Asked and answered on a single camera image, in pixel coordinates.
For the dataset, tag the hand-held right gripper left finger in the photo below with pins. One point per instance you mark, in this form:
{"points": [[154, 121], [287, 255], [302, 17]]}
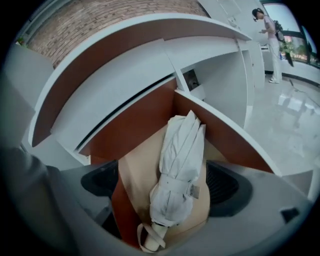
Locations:
{"points": [[100, 178]]}

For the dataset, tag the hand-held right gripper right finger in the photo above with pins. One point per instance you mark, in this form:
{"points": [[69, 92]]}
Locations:
{"points": [[225, 193]]}

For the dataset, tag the white umbrella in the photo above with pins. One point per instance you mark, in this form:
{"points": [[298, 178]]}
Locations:
{"points": [[178, 175]]}

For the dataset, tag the brown wooden drawer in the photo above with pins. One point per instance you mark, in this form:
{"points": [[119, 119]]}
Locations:
{"points": [[140, 125]]}

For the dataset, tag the white and brown reception desk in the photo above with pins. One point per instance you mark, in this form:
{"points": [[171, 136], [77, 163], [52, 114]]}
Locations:
{"points": [[140, 65]]}

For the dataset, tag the green potted plant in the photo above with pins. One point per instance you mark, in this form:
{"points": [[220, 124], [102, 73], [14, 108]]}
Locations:
{"points": [[21, 42]]}

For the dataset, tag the large window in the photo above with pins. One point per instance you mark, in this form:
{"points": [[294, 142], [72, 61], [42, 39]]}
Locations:
{"points": [[287, 22]]}

